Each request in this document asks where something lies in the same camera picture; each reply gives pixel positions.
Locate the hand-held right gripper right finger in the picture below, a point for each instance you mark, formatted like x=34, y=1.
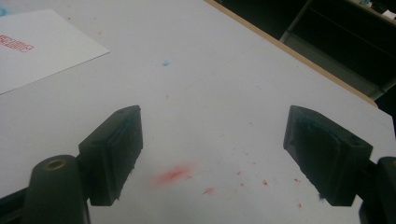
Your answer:
x=327, y=155

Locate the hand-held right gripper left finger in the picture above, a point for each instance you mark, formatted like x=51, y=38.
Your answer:
x=109, y=155

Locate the white table cover board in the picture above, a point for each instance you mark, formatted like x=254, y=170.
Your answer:
x=202, y=81

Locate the white paper sheet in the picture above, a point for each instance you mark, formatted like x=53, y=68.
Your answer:
x=46, y=49

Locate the dark metal shelf frame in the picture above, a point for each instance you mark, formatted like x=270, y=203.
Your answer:
x=330, y=60

